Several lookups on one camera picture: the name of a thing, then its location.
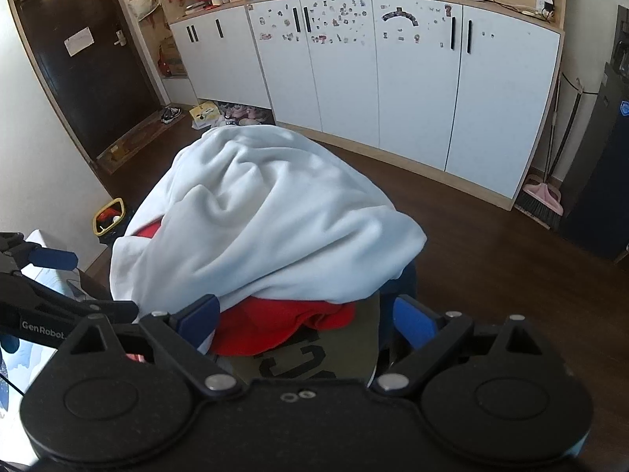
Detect tall black appliance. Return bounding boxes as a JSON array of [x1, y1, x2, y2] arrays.
[[557, 6, 629, 262]]

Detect broom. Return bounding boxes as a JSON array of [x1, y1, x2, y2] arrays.
[[513, 73, 562, 230]]

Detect white cabinet with black handles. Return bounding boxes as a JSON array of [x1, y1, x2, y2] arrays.
[[168, 0, 566, 212]]

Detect dark brown door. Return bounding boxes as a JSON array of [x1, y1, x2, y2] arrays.
[[14, 0, 161, 162]]

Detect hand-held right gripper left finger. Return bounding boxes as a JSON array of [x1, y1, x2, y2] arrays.
[[56, 294, 244, 400]]

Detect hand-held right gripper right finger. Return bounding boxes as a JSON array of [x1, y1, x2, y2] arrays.
[[371, 295, 567, 398]]

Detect olive green printed garment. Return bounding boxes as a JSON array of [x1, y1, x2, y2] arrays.
[[231, 292, 383, 383]]

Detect white printed sweatshirt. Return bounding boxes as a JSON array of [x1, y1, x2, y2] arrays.
[[109, 124, 427, 316]]

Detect pile of slippers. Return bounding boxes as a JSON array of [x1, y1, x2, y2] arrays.
[[219, 101, 274, 127]]

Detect yellow basket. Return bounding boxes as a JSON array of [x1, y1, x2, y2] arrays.
[[93, 197, 127, 237]]

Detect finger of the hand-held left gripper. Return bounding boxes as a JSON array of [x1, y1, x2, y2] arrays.
[[20, 279, 142, 325], [0, 232, 80, 273]]

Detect cardboard boxes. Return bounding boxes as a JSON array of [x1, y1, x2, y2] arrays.
[[156, 36, 186, 78]]

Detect red garment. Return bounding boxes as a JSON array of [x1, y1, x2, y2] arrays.
[[129, 220, 358, 358]]

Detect white tote bag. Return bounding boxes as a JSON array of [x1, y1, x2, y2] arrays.
[[128, 0, 161, 21]]

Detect white paper note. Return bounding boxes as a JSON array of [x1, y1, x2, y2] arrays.
[[63, 26, 96, 57]]

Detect brown doormat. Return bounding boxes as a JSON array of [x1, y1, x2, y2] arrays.
[[95, 115, 191, 176]]

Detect yellow tissue box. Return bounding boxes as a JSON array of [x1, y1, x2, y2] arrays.
[[190, 100, 220, 131]]

